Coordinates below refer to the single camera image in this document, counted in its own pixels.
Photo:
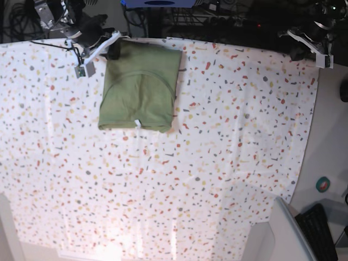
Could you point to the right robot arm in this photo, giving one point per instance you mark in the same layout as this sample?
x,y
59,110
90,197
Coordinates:
x,y
60,15

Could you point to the black keyboard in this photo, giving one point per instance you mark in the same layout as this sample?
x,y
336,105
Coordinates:
x,y
314,225

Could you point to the blue box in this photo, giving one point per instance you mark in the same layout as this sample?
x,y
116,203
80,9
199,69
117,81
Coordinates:
x,y
161,3

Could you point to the black object at right edge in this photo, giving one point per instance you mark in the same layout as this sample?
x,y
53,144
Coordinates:
x,y
343,91

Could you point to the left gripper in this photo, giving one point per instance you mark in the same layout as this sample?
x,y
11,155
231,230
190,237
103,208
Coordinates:
x,y
312,32

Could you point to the grey plastic bin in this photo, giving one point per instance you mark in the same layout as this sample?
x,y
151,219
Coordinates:
x,y
280,238

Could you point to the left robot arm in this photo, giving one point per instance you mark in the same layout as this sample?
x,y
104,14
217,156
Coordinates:
x,y
334,11

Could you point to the green tape roll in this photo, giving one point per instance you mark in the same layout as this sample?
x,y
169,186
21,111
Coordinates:
x,y
323,184

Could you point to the green t-shirt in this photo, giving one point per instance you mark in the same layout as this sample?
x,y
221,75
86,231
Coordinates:
x,y
140,87

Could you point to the terrazzo patterned tablecloth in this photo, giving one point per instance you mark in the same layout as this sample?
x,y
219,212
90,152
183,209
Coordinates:
x,y
241,124

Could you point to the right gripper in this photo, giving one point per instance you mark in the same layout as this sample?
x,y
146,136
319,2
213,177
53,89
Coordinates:
x,y
88,31

